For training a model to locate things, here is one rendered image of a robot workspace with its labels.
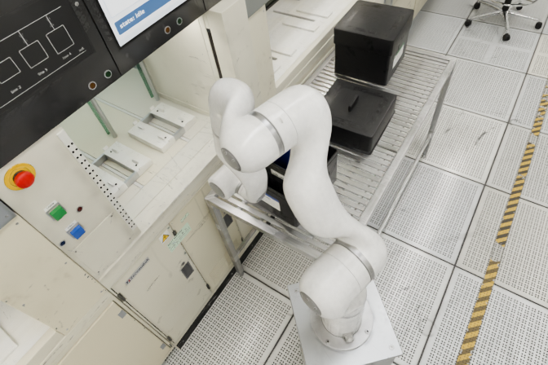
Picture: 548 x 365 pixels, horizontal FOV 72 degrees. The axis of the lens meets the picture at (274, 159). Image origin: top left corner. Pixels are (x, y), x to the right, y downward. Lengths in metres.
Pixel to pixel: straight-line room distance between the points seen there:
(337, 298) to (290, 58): 1.33
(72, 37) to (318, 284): 0.77
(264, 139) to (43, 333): 1.00
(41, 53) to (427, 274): 1.94
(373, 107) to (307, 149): 0.95
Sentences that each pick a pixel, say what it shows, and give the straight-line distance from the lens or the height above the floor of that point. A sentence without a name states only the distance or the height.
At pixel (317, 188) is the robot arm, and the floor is 1.37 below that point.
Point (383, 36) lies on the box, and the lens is 1.80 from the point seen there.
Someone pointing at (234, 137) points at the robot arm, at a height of 1.51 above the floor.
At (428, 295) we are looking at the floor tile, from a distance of 2.16.
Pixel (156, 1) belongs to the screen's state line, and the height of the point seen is 1.52.
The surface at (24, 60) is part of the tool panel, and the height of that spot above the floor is 1.57.
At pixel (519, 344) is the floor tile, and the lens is 2.22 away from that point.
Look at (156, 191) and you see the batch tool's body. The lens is 1.48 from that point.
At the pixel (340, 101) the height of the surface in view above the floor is 0.86.
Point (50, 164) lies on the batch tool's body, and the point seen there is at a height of 1.33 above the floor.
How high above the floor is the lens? 1.97
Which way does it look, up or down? 50 degrees down
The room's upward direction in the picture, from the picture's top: 9 degrees counter-clockwise
